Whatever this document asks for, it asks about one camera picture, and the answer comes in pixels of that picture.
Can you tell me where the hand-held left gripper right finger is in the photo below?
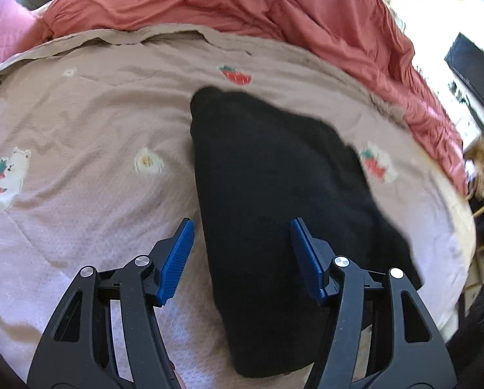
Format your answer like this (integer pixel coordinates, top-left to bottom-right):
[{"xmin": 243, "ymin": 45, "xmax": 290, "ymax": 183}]
[{"xmin": 289, "ymin": 218, "xmax": 458, "ymax": 389}]

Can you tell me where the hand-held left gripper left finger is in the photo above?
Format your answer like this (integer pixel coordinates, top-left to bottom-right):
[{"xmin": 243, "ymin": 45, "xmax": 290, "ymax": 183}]
[{"xmin": 26, "ymin": 218, "xmax": 196, "ymax": 389}]

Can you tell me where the black T-shirt with orange print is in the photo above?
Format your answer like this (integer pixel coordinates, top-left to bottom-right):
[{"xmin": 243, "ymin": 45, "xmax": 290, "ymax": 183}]
[{"xmin": 189, "ymin": 85, "xmax": 425, "ymax": 377}]

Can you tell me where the person's left hand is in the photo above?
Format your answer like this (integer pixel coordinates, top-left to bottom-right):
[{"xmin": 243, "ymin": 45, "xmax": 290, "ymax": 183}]
[{"xmin": 170, "ymin": 359, "xmax": 188, "ymax": 389}]

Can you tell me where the beige strawberry print blanket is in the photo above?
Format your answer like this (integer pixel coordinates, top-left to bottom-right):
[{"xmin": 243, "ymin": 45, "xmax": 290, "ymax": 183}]
[{"xmin": 0, "ymin": 24, "xmax": 480, "ymax": 389}]

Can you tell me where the white cabinet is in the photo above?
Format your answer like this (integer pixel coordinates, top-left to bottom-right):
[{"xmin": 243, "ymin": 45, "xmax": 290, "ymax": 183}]
[{"xmin": 412, "ymin": 65, "xmax": 484, "ymax": 150}]

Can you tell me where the black flat screen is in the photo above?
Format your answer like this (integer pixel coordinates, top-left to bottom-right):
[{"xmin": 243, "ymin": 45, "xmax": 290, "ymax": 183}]
[{"xmin": 444, "ymin": 32, "xmax": 484, "ymax": 111}]

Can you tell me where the terracotta red duvet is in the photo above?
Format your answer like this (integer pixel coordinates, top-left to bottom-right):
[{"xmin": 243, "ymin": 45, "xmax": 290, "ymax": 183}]
[{"xmin": 37, "ymin": 0, "xmax": 470, "ymax": 196}]

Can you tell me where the pink quilted pillow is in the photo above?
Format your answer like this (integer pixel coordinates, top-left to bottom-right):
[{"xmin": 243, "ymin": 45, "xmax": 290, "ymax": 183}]
[{"xmin": 0, "ymin": 0, "xmax": 49, "ymax": 82}]

